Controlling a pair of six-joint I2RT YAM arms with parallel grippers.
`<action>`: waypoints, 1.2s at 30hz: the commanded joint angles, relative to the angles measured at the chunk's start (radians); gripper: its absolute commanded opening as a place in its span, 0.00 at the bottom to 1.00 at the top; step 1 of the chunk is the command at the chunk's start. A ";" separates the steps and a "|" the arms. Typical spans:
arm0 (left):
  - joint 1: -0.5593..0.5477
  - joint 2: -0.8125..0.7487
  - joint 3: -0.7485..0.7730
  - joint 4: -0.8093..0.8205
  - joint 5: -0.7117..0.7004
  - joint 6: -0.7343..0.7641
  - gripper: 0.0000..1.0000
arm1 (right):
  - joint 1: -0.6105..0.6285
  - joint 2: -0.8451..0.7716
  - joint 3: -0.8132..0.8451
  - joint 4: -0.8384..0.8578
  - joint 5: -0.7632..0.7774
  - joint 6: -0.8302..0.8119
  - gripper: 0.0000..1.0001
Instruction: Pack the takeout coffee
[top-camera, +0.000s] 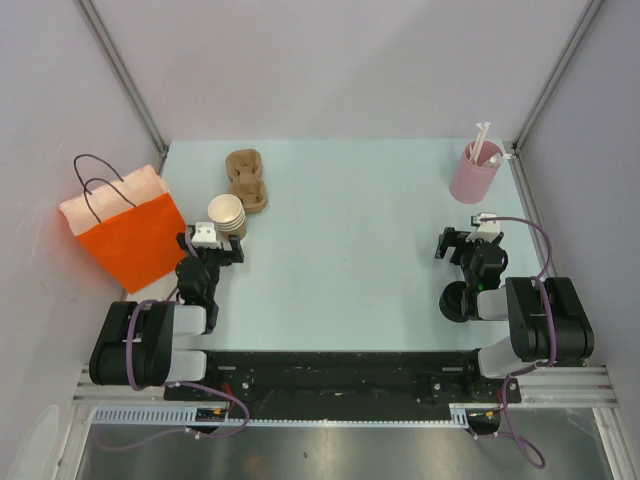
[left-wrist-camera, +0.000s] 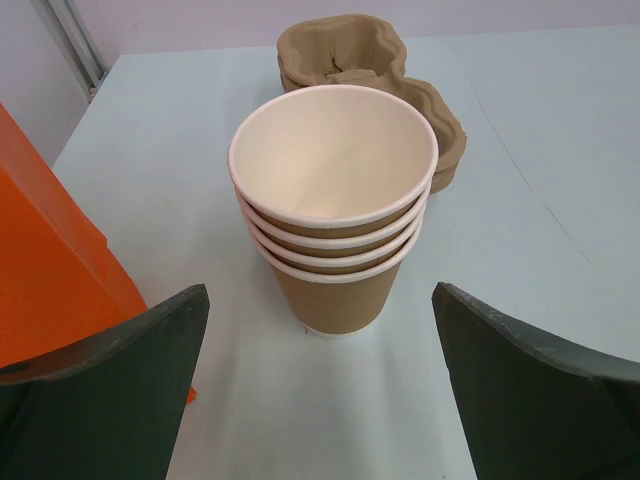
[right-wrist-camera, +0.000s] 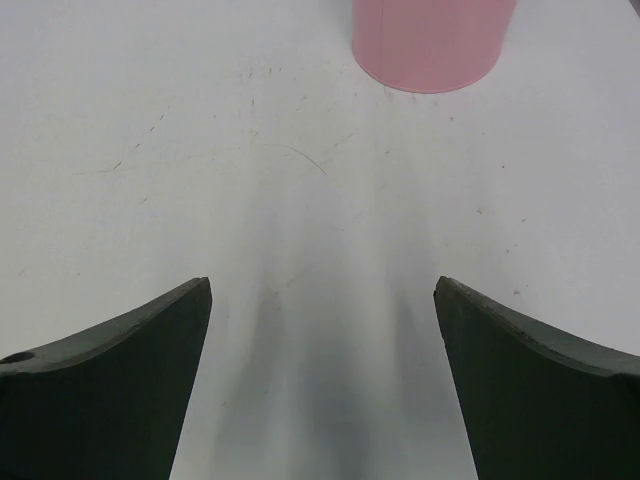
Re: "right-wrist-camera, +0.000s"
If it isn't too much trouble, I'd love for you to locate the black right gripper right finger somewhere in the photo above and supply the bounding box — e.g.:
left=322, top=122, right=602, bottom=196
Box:
left=434, top=277, right=639, bottom=479

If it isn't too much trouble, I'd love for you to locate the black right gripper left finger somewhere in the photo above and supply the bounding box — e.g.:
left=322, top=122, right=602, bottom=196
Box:
left=1, top=277, right=212, bottom=479

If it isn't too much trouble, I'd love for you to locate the pink cylindrical holder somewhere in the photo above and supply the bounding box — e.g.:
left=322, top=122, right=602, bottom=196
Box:
left=352, top=0, right=516, bottom=93

